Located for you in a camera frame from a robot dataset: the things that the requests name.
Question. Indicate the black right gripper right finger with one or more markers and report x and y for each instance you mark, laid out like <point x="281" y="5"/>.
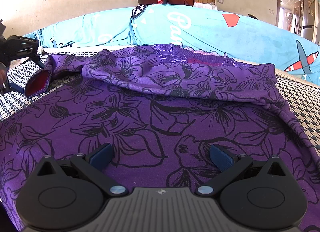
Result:
<point x="255" y="194"/>

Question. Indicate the silver refrigerator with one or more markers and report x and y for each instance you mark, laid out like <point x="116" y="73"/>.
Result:
<point x="310" y="20"/>

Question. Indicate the blue printed sofa cover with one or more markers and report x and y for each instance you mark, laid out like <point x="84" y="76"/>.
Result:
<point x="236" y="36"/>

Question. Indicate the houndstooth seat cushion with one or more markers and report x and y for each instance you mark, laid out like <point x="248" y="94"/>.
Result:
<point x="302" y="99"/>

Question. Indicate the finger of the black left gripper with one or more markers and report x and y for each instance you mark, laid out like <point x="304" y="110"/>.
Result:
<point x="19" y="47"/>

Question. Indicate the white clothed dining table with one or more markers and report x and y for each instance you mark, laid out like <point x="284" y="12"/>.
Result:
<point x="210" y="6"/>

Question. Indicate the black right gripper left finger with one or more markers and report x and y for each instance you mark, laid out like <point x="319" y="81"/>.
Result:
<point x="66" y="195"/>

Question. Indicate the purple floral garment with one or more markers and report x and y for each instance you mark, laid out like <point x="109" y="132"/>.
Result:
<point x="160" y="107"/>

